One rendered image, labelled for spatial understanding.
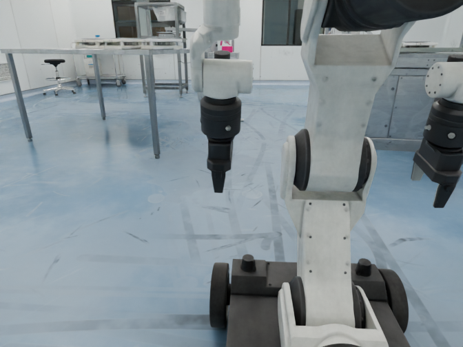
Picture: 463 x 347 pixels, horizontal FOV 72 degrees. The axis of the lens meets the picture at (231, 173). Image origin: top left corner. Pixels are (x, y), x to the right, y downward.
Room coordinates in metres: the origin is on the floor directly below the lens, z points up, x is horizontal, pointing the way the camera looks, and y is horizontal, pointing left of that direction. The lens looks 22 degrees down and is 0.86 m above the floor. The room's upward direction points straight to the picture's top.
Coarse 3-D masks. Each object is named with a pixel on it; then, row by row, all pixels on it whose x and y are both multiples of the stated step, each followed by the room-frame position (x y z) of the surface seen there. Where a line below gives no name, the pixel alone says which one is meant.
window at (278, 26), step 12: (264, 0) 7.73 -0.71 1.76; (276, 0) 7.72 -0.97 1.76; (288, 0) 7.70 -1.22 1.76; (300, 0) 7.69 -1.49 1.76; (264, 12) 7.73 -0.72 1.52; (276, 12) 7.72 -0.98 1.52; (288, 12) 7.70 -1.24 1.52; (300, 12) 7.68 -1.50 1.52; (264, 24) 7.73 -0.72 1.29; (276, 24) 7.71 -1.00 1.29; (288, 24) 7.70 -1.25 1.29; (300, 24) 7.68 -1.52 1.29; (264, 36) 7.73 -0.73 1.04; (276, 36) 7.71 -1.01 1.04; (288, 36) 7.70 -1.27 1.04
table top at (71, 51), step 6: (48, 48) 3.32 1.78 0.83; (54, 48) 3.32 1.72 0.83; (60, 48) 3.32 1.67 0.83; (66, 48) 3.32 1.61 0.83; (72, 48) 3.32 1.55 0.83; (186, 48) 3.32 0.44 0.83; (210, 48) 3.41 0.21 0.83; (132, 54) 2.45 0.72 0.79; (138, 54) 2.43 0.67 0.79; (144, 54) 2.41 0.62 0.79; (150, 54) 2.41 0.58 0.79
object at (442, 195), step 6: (438, 186) 0.60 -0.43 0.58; (444, 186) 0.60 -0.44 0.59; (450, 186) 0.59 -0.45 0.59; (438, 192) 0.60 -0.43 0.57; (444, 192) 0.60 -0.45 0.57; (450, 192) 0.60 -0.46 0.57; (438, 198) 0.60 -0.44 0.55; (444, 198) 0.60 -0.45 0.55; (438, 204) 0.60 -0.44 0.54; (444, 204) 0.60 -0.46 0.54
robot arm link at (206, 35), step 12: (204, 24) 0.63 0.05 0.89; (192, 36) 0.63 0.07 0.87; (204, 36) 0.61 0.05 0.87; (216, 36) 0.61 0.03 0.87; (228, 36) 0.61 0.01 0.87; (192, 48) 0.62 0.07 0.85; (204, 48) 0.62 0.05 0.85; (192, 60) 0.62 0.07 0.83; (192, 72) 0.63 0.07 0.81; (192, 84) 0.64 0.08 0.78
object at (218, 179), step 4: (212, 176) 0.66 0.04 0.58; (216, 176) 0.65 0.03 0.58; (220, 176) 0.65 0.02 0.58; (224, 176) 0.66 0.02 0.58; (212, 180) 0.67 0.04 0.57; (216, 180) 0.67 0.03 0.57; (220, 180) 0.67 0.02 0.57; (224, 180) 0.67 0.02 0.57; (216, 184) 0.67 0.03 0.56; (220, 184) 0.67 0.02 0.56; (216, 188) 0.67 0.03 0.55; (220, 188) 0.67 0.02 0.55; (216, 192) 0.67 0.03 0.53; (220, 192) 0.67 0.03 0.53
